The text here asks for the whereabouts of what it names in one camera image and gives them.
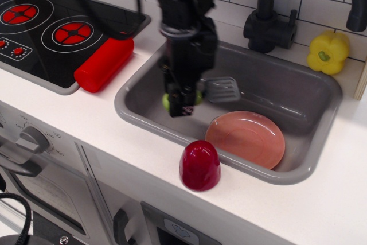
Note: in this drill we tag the pink plate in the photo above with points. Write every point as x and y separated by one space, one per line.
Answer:
248 135

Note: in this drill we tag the red ketchup bottle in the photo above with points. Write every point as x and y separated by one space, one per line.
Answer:
94 73

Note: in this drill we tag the black toy faucet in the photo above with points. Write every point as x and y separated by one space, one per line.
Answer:
266 31

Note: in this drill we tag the yellow toy bell pepper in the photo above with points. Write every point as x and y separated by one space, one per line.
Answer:
328 52

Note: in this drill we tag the grey oven knob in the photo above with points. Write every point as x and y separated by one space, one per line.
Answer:
32 140

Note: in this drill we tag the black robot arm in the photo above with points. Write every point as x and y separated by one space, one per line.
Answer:
191 44

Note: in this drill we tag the dark red plastic cup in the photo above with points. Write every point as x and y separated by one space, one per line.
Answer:
199 166

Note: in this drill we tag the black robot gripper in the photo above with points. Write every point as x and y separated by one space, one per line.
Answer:
191 43

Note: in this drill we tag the black toy stove top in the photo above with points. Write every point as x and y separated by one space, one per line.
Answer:
45 41

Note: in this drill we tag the grey oven door handle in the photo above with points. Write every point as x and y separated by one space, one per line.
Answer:
17 162

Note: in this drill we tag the grey plastic sink basin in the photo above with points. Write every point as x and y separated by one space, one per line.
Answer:
301 102

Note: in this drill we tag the black cabinet door handle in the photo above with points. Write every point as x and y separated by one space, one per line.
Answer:
120 221

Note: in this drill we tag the green handled grey spatula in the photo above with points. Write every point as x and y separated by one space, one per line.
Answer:
215 90

